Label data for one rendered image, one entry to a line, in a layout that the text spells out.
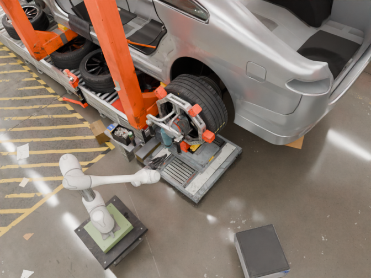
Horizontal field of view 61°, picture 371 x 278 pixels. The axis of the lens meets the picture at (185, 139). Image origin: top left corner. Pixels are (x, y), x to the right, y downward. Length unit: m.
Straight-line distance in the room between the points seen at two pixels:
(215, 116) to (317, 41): 1.53
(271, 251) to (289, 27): 2.31
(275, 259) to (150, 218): 1.30
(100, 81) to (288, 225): 2.71
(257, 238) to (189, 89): 1.42
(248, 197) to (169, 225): 0.87
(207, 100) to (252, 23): 0.73
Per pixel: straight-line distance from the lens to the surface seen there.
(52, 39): 4.70
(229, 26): 2.43
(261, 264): 2.86
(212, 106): 2.72
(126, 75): 2.84
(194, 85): 2.74
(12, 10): 4.36
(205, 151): 3.44
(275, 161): 3.70
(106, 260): 3.04
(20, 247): 3.79
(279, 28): 3.69
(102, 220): 2.83
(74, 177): 2.38
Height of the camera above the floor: 3.09
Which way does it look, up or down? 53 degrees down
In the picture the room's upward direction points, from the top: 8 degrees counter-clockwise
